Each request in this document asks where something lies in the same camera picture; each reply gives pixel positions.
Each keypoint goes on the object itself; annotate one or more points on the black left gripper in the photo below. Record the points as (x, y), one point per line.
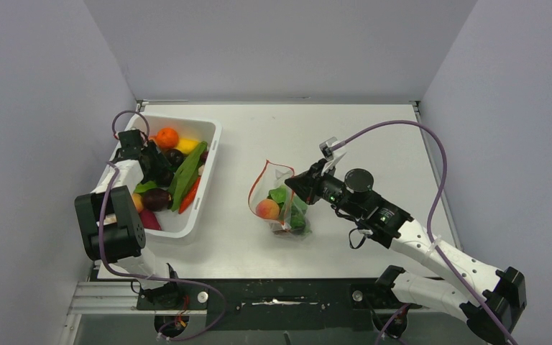
(160, 164)

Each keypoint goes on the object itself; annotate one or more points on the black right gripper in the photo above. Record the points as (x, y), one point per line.
(301, 182)

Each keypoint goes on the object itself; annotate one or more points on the dark plum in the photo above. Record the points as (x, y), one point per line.
(175, 157)

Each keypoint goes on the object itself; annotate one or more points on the white green napa cabbage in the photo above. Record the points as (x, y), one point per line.
(292, 213)

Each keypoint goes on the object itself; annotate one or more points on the orange fruit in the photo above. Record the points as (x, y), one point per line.
(167, 138)

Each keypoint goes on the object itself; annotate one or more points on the clear red-zipper bag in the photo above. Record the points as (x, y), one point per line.
(272, 176)

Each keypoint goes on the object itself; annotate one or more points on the peach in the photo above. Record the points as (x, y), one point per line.
(137, 201)
(267, 209)

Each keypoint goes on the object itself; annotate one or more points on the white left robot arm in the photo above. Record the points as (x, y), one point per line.
(111, 227)

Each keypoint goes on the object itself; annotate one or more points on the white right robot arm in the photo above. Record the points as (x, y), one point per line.
(489, 300)

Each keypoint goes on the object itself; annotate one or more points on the green pepper slice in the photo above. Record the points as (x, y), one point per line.
(144, 187)

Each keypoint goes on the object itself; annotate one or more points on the green leafy vegetable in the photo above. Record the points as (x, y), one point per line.
(184, 176)

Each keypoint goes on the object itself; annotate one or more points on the purple eggplant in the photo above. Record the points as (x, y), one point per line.
(156, 199)

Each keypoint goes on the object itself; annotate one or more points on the yellow lemon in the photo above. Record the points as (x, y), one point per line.
(186, 146)

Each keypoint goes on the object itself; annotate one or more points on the red chili pepper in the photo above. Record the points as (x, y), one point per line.
(189, 197)

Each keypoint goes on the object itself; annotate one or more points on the dark red fig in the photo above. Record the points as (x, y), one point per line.
(204, 157)

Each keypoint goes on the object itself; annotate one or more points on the red purple onion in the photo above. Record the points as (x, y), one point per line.
(149, 220)

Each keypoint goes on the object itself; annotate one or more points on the white plastic bin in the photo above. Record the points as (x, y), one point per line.
(175, 226)

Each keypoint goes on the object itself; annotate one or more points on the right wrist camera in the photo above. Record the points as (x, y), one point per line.
(333, 151)

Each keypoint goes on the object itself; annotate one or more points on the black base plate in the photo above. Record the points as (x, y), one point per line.
(359, 304)

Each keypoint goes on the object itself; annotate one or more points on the aluminium frame rail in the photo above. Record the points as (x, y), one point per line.
(117, 298)

